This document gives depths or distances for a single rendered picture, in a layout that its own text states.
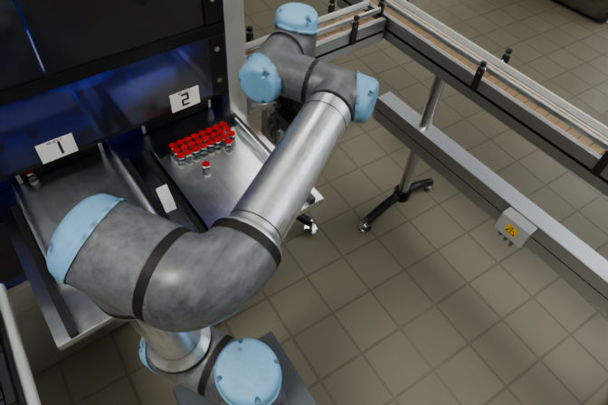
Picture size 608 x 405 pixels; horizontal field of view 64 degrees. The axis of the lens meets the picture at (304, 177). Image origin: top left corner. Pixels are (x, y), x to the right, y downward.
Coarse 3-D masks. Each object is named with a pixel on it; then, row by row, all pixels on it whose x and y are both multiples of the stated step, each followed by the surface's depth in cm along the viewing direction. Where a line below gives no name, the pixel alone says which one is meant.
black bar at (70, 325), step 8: (16, 208) 118; (16, 216) 117; (24, 224) 116; (24, 232) 114; (32, 232) 115; (32, 240) 113; (32, 248) 112; (40, 256) 110; (40, 264) 109; (40, 272) 108; (48, 272) 108; (48, 280) 106; (48, 288) 105; (56, 288) 105; (56, 296) 104; (56, 304) 103; (64, 304) 103; (64, 312) 102; (64, 320) 101; (72, 320) 101; (72, 328) 100; (72, 336) 100
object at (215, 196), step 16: (240, 128) 143; (240, 144) 140; (256, 144) 137; (160, 160) 130; (208, 160) 135; (224, 160) 136; (240, 160) 136; (256, 160) 136; (176, 176) 131; (192, 176) 131; (224, 176) 132; (240, 176) 132; (192, 192) 128; (208, 192) 128; (224, 192) 128; (240, 192) 129; (192, 208) 122; (208, 208) 124; (224, 208) 125; (208, 224) 121
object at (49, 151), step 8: (64, 136) 115; (48, 144) 114; (56, 144) 115; (64, 144) 117; (72, 144) 118; (40, 152) 114; (48, 152) 115; (56, 152) 117; (64, 152) 118; (72, 152) 120; (48, 160) 117
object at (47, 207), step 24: (72, 168) 130; (96, 168) 131; (120, 168) 131; (24, 192) 124; (48, 192) 125; (72, 192) 125; (96, 192) 126; (120, 192) 126; (48, 216) 120; (48, 240) 115
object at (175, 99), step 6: (186, 90) 129; (192, 90) 130; (198, 90) 132; (174, 96) 128; (180, 96) 129; (192, 96) 132; (198, 96) 133; (174, 102) 129; (180, 102) 131; (186, 102) 132; (192, 102) 133; (198, 102) 135; (174, 108) 131; (180, 108) 132
